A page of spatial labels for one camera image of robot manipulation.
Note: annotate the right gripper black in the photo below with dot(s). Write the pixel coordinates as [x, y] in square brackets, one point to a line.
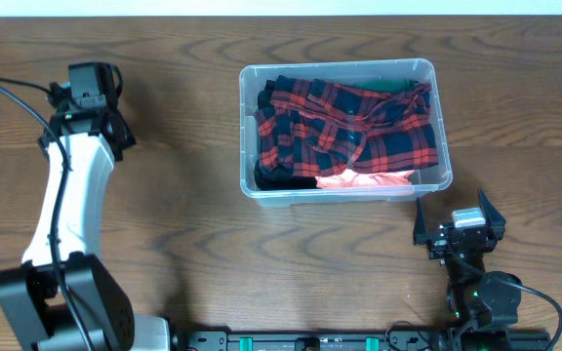
[439, 243]

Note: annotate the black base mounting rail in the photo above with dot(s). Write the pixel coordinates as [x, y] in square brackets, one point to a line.
[402, 340]

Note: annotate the clear plastic storage bin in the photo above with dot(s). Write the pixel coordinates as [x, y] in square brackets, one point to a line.
[252, 80]

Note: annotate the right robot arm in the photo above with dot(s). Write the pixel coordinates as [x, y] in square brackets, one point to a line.
[484, 302]

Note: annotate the dark green cloth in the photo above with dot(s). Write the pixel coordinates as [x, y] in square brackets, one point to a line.
[392, 86]

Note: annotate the red plaid flannel shirt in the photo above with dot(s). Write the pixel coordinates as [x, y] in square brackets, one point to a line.
[310, 128]

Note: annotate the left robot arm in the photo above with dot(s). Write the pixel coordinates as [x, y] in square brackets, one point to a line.
[61, 297]

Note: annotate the large black garment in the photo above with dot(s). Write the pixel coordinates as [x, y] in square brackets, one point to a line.
[277, 182]

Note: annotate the pink garment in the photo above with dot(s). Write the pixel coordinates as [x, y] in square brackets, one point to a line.
[350, 179]

